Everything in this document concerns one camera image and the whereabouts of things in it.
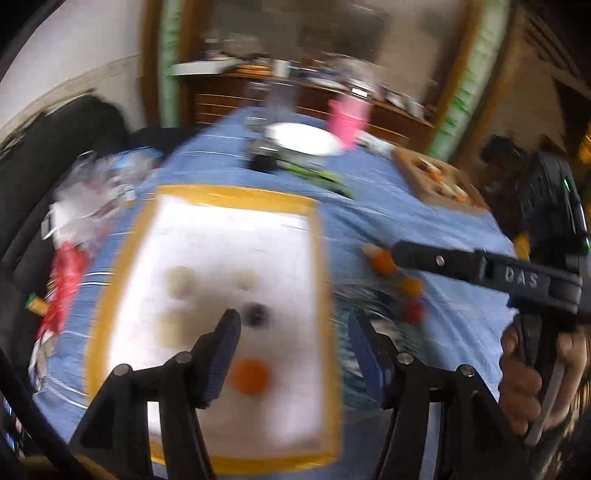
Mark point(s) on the dark object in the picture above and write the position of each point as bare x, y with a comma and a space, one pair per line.
501, 175

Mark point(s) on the small red fruit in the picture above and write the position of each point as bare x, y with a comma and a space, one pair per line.
412, 312

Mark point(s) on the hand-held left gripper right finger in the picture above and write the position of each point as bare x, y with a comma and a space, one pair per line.
365, 357

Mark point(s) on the small black object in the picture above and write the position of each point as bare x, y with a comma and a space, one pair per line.
262, 162

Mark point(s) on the wooden cabinet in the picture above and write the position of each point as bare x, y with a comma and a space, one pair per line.
231, 99

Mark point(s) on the small orange fruit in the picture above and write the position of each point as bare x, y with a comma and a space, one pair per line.
411, 286
382, 262

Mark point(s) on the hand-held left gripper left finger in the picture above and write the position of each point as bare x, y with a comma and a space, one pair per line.
225, 355

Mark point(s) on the blue striped tablecloth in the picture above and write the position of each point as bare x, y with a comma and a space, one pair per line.
415, 217

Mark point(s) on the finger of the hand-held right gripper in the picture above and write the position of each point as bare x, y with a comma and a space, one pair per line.
438, 261

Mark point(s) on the person's right hand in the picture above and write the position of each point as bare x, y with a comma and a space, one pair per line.
519, 383

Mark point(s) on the clear plastic bags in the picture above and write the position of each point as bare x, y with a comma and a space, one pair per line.
97, 184

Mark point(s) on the clear glass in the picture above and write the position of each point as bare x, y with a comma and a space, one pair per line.
278, 104

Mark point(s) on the white plate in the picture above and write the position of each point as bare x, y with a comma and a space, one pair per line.
302, 138

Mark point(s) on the red packet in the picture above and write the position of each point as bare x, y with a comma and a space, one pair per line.
64, 288

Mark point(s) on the white board with yellow border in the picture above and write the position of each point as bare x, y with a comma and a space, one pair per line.
231, 240

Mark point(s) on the round orange fruit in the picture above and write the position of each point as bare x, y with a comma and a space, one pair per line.
250, 376

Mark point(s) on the dark purple fruit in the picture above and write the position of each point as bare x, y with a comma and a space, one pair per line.
255, 315

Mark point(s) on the small yellow packet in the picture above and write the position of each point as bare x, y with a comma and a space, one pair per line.
37, 304

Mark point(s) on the wooden tray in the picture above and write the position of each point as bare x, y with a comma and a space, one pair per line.
438, 181

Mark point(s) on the black sofa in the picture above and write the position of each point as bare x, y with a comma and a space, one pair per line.
46, 170

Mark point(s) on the yellow object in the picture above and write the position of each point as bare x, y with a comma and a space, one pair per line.
522, 245

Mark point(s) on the pale round fruit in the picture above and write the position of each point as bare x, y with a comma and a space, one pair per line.
243, 278

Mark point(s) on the pink cup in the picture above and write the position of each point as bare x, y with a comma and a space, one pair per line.
346, 121

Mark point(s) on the green vegetable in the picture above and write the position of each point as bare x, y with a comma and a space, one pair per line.
318, 175

